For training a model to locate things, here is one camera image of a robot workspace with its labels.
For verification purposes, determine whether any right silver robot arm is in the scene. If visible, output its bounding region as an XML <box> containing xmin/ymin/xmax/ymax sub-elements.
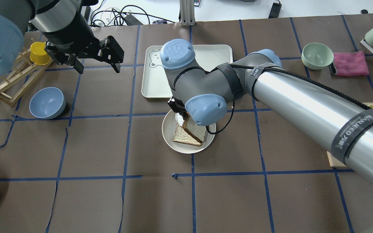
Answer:
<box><xmin>160</xmin><ymin>39</ymin><xmax>373</xmax><ymax>184</ymax></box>

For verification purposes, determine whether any blue bowl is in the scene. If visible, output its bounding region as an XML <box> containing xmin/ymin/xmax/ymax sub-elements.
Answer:
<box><xmin>29</xmin><ymin>87</ymin><xmax>66</xmax><ymax>120</ymax></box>

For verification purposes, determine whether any cream round plate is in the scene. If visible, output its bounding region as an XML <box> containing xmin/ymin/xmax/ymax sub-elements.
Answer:
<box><xmin>162</xmin><ymin>110</ymin><xmax>215</xmax><ymax>154</ymax></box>

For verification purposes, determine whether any aluminium frame post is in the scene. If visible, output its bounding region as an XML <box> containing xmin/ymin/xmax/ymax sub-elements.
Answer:
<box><xmin>179</xmin><ymin>0</ymin><xmax>196</xmax><ymax>27</ymax></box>

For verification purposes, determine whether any bread slice on plate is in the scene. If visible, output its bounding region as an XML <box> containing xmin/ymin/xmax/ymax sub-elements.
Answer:
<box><xmin>172</xmin><ymin>125</ymin><xmax>203</xmax><ymax>147</ymax></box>

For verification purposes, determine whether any yellow cup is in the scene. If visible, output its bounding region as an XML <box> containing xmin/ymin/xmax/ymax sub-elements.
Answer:
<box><xmin>30</xmin><ymin>42</ymin><xmax>51</xmax><ymax>65</ymax></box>

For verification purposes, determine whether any pink cloth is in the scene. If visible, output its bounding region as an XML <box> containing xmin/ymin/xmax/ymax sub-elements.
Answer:
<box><xmin>329</xmin><ymin>50</ymin><xmax>369</xmax><ymax>77</ymax></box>

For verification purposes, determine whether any black power adapter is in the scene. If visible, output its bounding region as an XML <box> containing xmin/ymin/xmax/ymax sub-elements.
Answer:
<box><xmin>268</xmin><ymin>2</ymin><xmax>282</xmax><ymax>19</ymax></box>

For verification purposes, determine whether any black cable bundle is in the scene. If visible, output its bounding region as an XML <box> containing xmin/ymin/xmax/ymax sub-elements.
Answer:
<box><xmin>89</xmin><ymin>5</ymin><xmax>177</xmax><ymax>27</ymax></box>

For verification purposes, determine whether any fried egg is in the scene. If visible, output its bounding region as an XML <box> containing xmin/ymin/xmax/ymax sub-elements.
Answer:
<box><xmin>175</xmin><ymin>113</ymin><xmax>185</xmax><ymax>127</ymax></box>

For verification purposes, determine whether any wooden rack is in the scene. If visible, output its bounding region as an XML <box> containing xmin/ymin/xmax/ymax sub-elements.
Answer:
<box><xmin>0</xmin><ymin>48</ymin><xmax>53</xmax><ymax>106</ymax></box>

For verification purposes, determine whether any green bowl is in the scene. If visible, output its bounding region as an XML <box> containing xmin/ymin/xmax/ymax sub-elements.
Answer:
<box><xmin>301</xmin><ymin>43</ymin><xmax>333</xmax><ymax>70</ymax></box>

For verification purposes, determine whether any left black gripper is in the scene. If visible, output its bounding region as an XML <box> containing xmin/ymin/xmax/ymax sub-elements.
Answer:
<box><xmin>45</xmin><ymin>13</ymin><xmax>124</xmax><ymax>74</ymax></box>

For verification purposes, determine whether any cream bear tray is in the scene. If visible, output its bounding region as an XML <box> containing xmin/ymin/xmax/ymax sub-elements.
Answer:
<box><xmin>141</xmin><ymin>44</ymin><xmax>233</xmax><ymax>98</ymax></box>

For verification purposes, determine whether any bread slice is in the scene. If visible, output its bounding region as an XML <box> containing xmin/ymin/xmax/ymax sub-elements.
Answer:
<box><xmin>172</xmin><ymin>125</ymin><xmax>203</xmax><ymax>147</ymax></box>
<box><xmin>181</xmin><ymin>115</ymin><xmax>206</xmax><ymax>144</ymax></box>

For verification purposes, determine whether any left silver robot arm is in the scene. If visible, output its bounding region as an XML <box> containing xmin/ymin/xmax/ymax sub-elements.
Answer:
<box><xmin>0</xmin><ymin>0</ymin><xmax>124</xmax><ymax>75</ymax></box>

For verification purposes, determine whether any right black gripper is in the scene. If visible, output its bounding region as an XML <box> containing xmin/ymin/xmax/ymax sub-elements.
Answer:
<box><xmin>167</xmin><ymin>97</ymin><xmax>190</xmax><ymax>120</ymax></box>

